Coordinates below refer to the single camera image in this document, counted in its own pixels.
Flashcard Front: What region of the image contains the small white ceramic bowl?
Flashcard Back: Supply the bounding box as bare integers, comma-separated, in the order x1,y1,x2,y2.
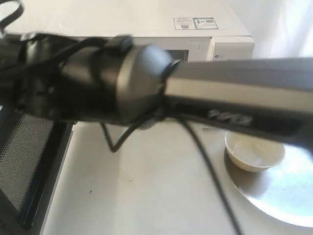
224,132,285,172

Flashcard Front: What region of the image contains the white microwave door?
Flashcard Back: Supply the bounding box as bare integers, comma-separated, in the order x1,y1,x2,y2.
0,107,73,235

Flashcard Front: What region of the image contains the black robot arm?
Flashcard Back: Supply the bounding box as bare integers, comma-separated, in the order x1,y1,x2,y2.
0,34,313,149

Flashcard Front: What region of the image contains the white microwave oven body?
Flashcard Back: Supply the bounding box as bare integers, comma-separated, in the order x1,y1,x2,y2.
48,0,255,61

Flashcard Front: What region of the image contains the white and blue label sticker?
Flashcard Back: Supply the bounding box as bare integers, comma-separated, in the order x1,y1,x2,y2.
174,17,219,30

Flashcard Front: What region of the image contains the round metal tray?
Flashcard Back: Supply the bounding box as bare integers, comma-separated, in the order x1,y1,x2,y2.
224,145,313,228

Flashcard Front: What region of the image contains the black camera cable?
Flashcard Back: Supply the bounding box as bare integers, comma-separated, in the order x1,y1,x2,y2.
0,0,245,235

